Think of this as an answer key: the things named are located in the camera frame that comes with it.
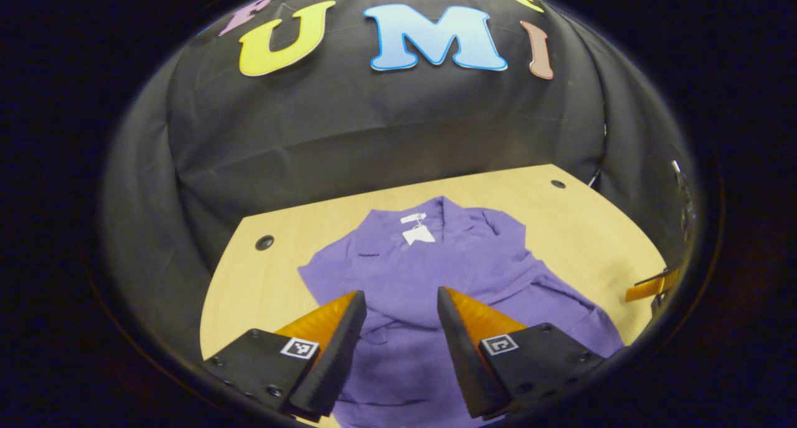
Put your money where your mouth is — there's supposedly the black backdrop cloth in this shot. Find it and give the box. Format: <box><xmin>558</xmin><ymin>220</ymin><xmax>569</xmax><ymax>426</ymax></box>
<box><xmin>100</xmin><ymin>0</ymin><xmax>698</xmax><ymax>354</ymax></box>

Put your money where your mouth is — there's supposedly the purple collared shirt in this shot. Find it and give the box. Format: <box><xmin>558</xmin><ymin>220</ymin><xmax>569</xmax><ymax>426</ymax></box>
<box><xmin>298</xmin><ymin>196</ymin><xmax>625</xmax><ymax>428</ymax></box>

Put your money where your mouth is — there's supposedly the white paper hang tag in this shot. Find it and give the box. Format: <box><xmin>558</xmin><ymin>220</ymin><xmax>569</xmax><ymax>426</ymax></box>
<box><xmin>402</xmin><ymin>225</ymin><xmax>436</xmax><ymax>246</ymax></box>

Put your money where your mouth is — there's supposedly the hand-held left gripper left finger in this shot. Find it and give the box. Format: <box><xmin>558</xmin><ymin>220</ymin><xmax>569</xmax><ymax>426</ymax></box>
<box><xmin>202</xmin><ymin>290</ymin><xmax>368</xmax><ymax>422</ymax></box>

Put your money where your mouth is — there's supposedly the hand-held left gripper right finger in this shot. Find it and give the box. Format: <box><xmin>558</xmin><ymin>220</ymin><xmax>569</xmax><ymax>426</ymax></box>
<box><xmin>436</xmin><ymin>286</ymin><xmax>609</xmax><ymax>421</ymax></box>

